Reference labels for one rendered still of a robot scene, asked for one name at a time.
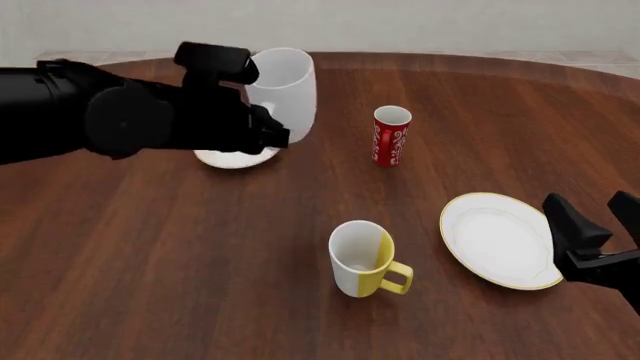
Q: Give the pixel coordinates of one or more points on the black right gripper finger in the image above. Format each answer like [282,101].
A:
[570,225]
[629,213]

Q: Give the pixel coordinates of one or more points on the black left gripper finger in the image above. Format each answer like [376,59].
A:
[270,131]

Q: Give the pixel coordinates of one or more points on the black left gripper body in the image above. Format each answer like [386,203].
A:
[215,120]

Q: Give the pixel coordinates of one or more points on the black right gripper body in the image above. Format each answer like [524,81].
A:
[605,270]

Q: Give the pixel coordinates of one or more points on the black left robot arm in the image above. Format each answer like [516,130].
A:
[55,108]

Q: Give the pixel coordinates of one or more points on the plain white plate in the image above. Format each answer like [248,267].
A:
[230,159]

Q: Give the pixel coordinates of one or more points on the white plate with gold rim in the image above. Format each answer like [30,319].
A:
[495,240]

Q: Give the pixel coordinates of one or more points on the red patterned mug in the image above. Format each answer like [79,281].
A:
[391,138]

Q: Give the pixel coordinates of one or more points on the white and yellow mug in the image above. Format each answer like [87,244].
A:
[357,258]

